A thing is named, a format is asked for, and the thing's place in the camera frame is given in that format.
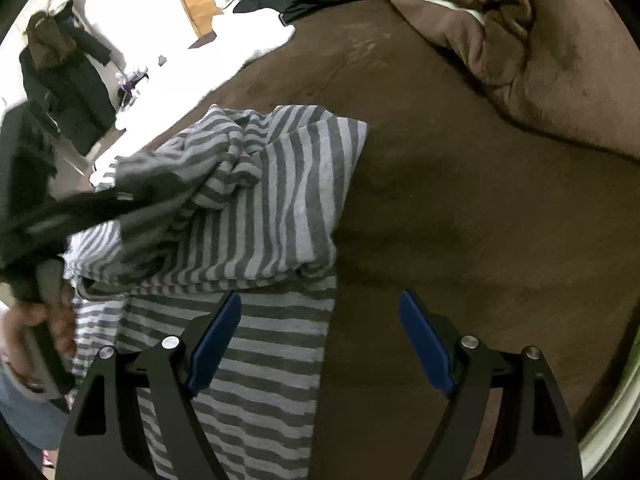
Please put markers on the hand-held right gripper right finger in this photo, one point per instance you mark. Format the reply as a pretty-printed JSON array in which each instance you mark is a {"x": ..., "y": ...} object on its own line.
[{"x": 425, "y": 345}]

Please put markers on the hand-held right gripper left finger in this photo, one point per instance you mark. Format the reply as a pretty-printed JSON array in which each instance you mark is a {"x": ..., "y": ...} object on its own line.
[{"x": 215, "y": 340}]

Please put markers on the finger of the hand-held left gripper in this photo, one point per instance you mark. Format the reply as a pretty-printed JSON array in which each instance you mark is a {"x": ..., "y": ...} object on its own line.
[{"x": 125, "y": 202}]

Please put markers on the grey striped zip hoodie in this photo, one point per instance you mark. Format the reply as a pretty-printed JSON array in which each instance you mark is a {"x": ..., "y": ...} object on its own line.
[{"x": 280, "y": 200}]

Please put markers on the person's left forearm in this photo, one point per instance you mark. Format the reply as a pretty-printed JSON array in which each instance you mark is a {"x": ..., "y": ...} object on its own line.
[{"x": 25, "y": 420}]

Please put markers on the person's left hand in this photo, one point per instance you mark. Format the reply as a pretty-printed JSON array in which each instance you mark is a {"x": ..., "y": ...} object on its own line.
[{"x": 62, "y": 325}]

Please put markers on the long black hooded coat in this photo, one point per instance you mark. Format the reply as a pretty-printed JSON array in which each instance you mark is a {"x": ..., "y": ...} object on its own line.
[{"x": 75, "y": 90}]

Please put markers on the white fluffy garment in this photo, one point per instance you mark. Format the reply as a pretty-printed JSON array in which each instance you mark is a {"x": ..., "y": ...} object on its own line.
[{"x": 250, "y": 35}]

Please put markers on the brown plush comforter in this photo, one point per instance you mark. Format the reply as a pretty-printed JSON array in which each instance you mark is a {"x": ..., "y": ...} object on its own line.
[{"x": 525, "y": 40}]

